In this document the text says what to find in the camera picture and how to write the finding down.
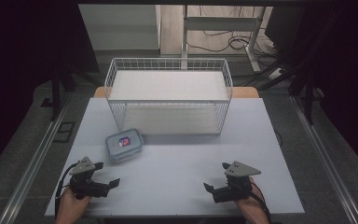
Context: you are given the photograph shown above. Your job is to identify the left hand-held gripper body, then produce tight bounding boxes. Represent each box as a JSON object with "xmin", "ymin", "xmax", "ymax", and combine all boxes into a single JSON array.
[{"xmin": 68, "ymin": 156, "xmax": 112, "ymax": 201}]

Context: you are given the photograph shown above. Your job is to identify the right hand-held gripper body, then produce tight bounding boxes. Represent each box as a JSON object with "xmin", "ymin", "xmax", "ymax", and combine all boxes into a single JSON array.
[{"xmin": 211, "ymin": 160, "xmax": 262, "ymax": 204}]

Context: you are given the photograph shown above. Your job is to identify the clear plastic food container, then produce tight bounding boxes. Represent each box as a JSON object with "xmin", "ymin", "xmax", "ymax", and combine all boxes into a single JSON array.
[{"xmin": 104, "ymin": 128, "xmax": 145, "ymax": 164}]

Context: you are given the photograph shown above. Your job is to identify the white wire basket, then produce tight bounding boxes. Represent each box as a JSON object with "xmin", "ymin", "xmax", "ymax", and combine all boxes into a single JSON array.
[{"xmin": 103, "ymin": 57, "xmax": 234, "ymax": 136}]

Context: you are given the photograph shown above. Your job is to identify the person's right hand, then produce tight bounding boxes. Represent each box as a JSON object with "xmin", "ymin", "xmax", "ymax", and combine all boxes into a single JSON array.
[{"xmin": 233, "ymin": 176, "xmax": 270, "ymax": 224}]

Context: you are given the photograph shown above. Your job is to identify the person's left hand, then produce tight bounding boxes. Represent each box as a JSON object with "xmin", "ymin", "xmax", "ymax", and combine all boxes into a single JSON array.
[{"xmin": 55, "ymin": 186, "xmax": 93, "ymax": 224}]

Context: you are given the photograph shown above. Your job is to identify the wooden board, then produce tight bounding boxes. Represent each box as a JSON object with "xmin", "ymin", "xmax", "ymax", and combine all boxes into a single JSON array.
[{"xmin": 92, "ymin": 86, "xmax": 260, "ymax": 100}]

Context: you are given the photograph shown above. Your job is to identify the black metal stand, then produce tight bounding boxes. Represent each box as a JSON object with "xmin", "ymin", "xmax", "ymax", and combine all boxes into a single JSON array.
[{"xmin": 49, "ymin": 69, "xmax": 77, "ymax": 123}]

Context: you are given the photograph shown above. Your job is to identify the white power strip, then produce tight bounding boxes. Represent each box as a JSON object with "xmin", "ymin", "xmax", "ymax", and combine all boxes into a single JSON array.
[{"xmin": 268, "ymin": 67, "xmax": 284, "ymax": 81}]

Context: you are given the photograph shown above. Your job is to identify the white cabinet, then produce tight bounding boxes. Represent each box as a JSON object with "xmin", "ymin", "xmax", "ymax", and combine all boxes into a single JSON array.
[{"xmin": 77, "ymin": 4, "xmax": 162, "ymax": 52}]

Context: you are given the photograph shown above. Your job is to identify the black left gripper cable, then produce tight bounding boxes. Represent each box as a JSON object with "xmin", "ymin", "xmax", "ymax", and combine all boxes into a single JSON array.
[{"xmin": 54, "ymin": 161, "xmax": 80, "ymax": 219}]

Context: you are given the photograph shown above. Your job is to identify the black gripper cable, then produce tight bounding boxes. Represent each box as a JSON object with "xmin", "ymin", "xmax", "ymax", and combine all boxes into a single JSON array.
[
  {"xmin": 54, "ymin": 161, "xmax": 80, "ymax": 219},
  {"xmin": 249, "ymin": 181, "xmax": 272, "ymax": 224}
]

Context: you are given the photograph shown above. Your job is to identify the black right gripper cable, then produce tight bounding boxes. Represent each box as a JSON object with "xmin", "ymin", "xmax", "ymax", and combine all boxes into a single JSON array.
[{"xmin": 249, "ymin": 181, "xmax": 272, "ymax": 224}]

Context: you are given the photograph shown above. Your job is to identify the black floor frame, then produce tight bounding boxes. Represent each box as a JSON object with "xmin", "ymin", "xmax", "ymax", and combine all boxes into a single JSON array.
[{"xmin": 53, "ymin": 120, "xmax": 76, "ymax": 144}]

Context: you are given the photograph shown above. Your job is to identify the aluminium floor rail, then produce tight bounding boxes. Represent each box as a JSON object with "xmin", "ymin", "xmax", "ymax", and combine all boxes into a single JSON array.
[
  {"xmin": 0, "ymin": 92, "xmax": 73, "ymax": 224},
  {"xmin": 289, "ymin": 94, "xmax": 358, "ymax": 224}
]

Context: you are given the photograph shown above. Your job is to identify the black cable beside table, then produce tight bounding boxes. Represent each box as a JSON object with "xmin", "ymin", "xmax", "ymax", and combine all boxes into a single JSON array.
[{"xmin": 274, "ymin": 128, "xmax": 284, "ymax": 147}]

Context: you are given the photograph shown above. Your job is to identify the black floor cables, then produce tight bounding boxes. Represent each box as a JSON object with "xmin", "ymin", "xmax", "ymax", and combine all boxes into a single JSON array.
[{"xmin": 186, "ymin": 5, "xmax": 276, "ymax": 54}]

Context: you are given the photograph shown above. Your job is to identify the white metal desk frame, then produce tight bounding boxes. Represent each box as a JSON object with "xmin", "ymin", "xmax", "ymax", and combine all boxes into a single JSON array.
[{"xmin": 181, "ymin": 5, "xmax": 267, "ymax": 74}]

